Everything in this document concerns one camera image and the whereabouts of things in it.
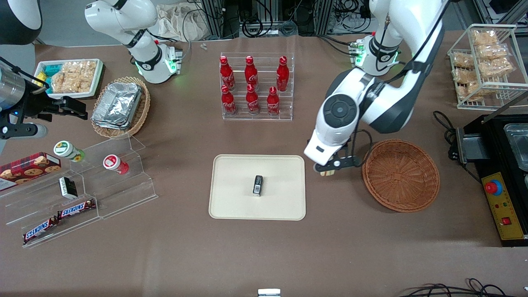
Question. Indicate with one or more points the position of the red cola bottle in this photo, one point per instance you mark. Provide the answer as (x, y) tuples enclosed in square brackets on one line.
[(282, 75), (252, 101), (227, 74), (228, 102), (273, 103), (251, 74)]

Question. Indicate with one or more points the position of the clear acrylic bottle rack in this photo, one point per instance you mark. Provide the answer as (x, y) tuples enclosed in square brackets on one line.
[(264, 62)]

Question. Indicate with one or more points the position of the red lidded cup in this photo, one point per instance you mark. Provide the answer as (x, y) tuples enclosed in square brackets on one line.
[(113, 163)]

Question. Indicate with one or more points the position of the yellow emergency stop box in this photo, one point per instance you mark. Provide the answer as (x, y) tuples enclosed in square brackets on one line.
[(505, 206)]

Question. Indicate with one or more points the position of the oval wicker basket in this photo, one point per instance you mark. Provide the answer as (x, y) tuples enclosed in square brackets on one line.
[(142, 111)]

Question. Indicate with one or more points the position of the green lidded cup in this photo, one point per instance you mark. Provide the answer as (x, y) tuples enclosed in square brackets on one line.
[(66, 149)]

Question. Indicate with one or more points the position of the teal snack packet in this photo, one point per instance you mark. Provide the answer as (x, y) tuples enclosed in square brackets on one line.
[(51, 70)]

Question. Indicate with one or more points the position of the aluminium foil container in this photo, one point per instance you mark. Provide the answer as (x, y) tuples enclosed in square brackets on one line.
[(117, 105)]

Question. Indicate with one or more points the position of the clear rice cracker pack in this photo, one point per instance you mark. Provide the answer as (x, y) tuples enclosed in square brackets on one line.
[(80, 74), (58, 81)]

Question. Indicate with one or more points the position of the black white small carton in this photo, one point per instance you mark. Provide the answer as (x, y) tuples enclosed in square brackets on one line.
[(67, 187)]

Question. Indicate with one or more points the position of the triangular sandwich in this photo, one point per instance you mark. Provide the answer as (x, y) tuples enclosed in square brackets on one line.
[(327, 173)]

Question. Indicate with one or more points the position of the small black box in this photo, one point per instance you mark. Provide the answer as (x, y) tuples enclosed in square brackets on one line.
[(258, 185)]

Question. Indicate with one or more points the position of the yellow snack packet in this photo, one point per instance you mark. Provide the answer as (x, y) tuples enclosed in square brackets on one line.
[(40, 78)]

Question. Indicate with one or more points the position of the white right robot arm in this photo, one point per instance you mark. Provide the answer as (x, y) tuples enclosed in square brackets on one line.
[(119, 16)]

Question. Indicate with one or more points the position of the beige rectangular tray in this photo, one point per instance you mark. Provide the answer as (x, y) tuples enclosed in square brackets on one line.
[(235, 194)]

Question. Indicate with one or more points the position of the fried snack pack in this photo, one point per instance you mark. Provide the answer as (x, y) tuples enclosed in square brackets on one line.
[(495, 67), (463, 61), (464, 75), (473, 90), (484, 38), (491, 51)]

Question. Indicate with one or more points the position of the grey right wrist cylinder mount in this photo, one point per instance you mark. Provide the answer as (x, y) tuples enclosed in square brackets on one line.
[(33, 131)]

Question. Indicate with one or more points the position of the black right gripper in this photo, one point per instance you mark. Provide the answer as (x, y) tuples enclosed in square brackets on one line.
[(36, 106)]

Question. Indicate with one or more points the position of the black tabletop appliance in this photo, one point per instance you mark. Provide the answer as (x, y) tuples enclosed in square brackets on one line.
[(493, 144)]

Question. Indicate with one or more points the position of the red plaid cookie box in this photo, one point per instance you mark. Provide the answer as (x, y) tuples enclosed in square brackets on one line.
[(29, 169)]

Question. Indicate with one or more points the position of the round brown wicker basket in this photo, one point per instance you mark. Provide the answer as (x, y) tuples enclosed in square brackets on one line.
[(400, 177)]

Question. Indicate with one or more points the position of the beige cloth bag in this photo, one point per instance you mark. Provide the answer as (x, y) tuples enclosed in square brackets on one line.
[(177, 22)]

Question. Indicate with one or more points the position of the white left wrist cylinder mount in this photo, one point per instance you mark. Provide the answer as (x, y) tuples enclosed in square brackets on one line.
[(342, 162)]

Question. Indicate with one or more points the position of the clear acrylic step shelf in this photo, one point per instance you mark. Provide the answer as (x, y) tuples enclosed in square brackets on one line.
[(24, 206), (123, 194)]

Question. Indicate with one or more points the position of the snickers bar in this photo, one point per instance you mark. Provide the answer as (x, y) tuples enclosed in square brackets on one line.
[(40, 229), (76, 209)]

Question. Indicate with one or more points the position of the white black edge device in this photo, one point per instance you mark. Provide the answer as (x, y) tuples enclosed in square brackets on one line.
[(269, 293)]

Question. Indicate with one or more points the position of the white rectangular snack tray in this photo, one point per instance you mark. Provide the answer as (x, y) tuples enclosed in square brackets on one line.
[(39, 68)]

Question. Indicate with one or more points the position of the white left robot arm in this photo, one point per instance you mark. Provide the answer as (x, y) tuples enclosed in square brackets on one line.
[(342, 111)]

